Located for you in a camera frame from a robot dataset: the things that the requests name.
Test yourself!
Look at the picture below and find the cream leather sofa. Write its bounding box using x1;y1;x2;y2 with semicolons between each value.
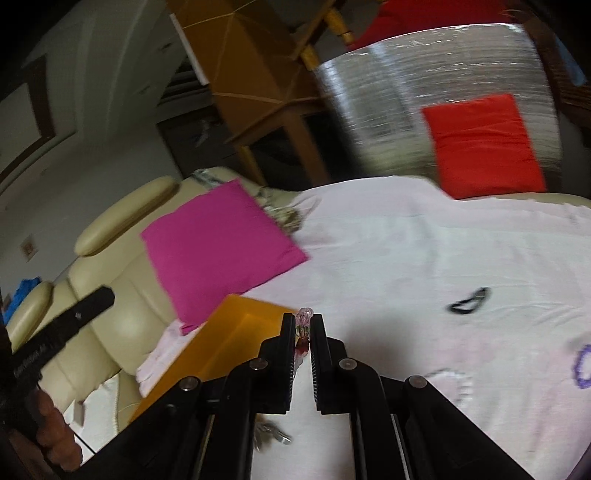
4;166;297;432

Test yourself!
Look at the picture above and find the pale pink blanket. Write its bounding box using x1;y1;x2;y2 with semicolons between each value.
135;174;591;480

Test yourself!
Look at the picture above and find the pink beaded bracelet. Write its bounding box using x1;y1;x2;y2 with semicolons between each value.
293;307;315;370

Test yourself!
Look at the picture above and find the silver metal key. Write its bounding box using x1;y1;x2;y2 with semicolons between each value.
253;415;293;452

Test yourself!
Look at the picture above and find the blue cloth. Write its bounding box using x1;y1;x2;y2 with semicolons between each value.
3;277;41;325

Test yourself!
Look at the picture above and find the magenta cushion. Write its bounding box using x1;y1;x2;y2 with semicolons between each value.
141;180;308;334

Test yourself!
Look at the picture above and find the patterned fabric piece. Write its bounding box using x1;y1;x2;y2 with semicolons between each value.
190;169;322;235

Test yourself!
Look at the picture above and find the white pearl bracelet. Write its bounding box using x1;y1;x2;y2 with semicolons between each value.
421;367;477;411

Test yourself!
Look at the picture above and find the silver foil insulation panel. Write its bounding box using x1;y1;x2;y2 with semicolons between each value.
314;23;562;191

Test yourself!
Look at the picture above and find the person's left hand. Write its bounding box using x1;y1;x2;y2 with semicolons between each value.
35;390;82;472

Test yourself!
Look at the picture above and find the large red pillow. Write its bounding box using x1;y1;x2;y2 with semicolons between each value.
348;0;515;51

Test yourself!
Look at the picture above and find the orange cardboard tray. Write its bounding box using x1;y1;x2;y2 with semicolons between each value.
131;295;293;420

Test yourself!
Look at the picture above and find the white towel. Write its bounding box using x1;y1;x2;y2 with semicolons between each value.
64;376;119;462

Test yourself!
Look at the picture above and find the black hair tie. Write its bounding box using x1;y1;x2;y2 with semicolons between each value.
445;286;493;316

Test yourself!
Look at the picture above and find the red cushion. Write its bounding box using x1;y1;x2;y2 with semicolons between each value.
422;93;547;199

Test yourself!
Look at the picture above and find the wooden railing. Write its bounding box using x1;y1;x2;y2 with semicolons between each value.
290;0;356;71

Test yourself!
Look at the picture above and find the orange wooden cabinet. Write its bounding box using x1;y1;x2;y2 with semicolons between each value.
167;1;355;190

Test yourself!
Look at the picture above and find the purple beaded bracelet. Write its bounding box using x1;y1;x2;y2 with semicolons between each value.
572;344;591;389

